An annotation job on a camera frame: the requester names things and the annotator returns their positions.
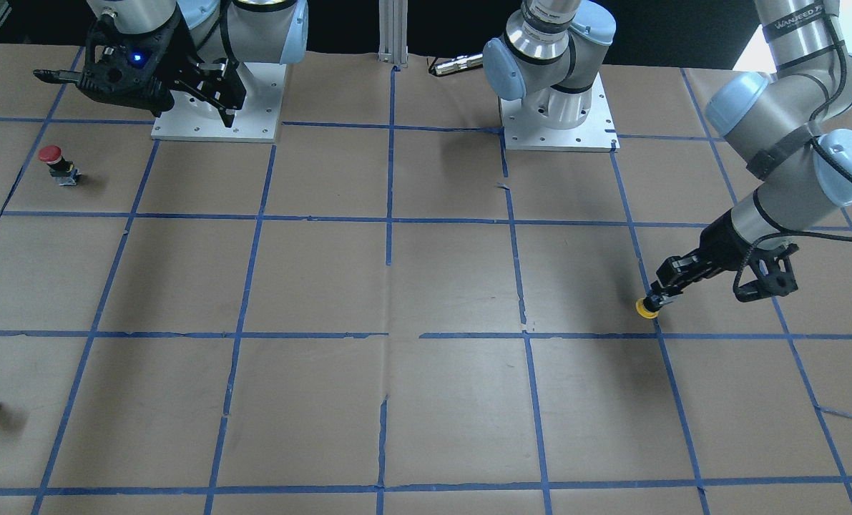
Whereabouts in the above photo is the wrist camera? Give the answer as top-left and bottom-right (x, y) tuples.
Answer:
(732, 243), (799, 303)
(32, 18), (176, 119)

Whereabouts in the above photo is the brown paper table cover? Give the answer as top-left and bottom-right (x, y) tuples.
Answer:
(0, 44), (852, 514)

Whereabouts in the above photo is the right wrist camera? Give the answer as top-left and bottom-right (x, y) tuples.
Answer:
(32, 18), (176, 119)

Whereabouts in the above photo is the red push button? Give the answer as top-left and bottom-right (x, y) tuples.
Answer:
(36, 144), (80, 187)

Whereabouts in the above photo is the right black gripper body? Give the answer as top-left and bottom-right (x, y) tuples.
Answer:
(155, 19), (247, 128)

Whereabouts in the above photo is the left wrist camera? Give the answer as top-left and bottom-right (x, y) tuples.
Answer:
(732, 243), (799, 303)

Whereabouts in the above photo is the aluminium frame post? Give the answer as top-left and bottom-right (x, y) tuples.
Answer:
(378, 0), (408, 68)

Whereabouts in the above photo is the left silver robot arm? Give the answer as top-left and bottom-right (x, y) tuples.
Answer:
(482, 1), (852, 319)

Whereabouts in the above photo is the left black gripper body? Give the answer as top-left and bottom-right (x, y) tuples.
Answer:
(657, 212), (749, 287)

